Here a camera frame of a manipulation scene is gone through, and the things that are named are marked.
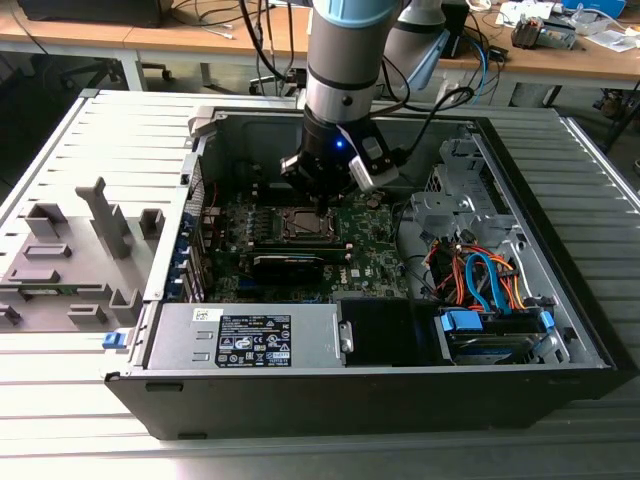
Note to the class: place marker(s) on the silver CPU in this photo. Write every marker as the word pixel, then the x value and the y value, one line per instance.
pixel 306 224

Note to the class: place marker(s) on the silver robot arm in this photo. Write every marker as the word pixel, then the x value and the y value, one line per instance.
pixel 345 75

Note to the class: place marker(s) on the CPU socket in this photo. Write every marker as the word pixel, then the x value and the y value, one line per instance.
pixel 276 225

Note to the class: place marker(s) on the CPU cooler with copper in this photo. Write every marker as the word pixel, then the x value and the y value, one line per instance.
pixel 525 32

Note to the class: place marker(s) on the round coin battery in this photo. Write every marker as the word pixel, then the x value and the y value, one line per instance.
pixel 374 202

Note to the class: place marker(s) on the RAM stick with yellow edge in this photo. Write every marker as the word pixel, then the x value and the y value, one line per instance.
pixel 300 246

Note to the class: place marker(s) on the office chair base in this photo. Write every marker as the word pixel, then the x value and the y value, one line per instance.
pixel 265 80

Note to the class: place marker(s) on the green motherboard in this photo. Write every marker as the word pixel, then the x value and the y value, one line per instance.
pixel 380 250

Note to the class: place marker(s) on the low-profile graphics card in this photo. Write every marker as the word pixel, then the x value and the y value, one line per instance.
pixel 285 270

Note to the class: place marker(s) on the metal drive cage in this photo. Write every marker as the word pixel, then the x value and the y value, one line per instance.
pixel 440 205

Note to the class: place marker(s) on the small black box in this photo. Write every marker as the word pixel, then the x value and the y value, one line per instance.
pixel 456 35

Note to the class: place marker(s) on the grey power supply unit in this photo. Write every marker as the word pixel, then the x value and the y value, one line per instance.
pixel 175 325

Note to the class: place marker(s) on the hard disk in blue carrier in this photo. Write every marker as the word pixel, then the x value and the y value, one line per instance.
pixel 480 345

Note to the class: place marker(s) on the black open PC case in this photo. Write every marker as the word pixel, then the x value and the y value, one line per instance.
pixel 300 405

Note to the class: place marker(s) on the wooden desk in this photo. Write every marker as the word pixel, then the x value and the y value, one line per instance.
pixel 100 37
pixel 550 60

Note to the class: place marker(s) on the grey parts rack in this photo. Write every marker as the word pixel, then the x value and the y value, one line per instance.
pixel 75 235

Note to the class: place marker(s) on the grey box device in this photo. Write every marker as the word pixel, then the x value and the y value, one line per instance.
pixel 557 35

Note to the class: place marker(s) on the large black box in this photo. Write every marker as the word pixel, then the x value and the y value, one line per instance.
pixel 90 12

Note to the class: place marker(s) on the blue case latch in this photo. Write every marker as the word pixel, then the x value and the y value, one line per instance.
pixel 112 341

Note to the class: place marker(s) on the black office chair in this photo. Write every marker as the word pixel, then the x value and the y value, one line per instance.
pixel 40 110

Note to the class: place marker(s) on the green RAM stick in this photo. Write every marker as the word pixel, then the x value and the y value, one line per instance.
pixel 50 290

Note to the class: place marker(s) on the blue box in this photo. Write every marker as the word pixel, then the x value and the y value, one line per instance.
pixel 595 5

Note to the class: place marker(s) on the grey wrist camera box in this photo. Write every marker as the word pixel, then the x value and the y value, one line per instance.
pixel 289 165

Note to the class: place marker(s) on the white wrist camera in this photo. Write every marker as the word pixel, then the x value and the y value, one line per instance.
pixel 372 175

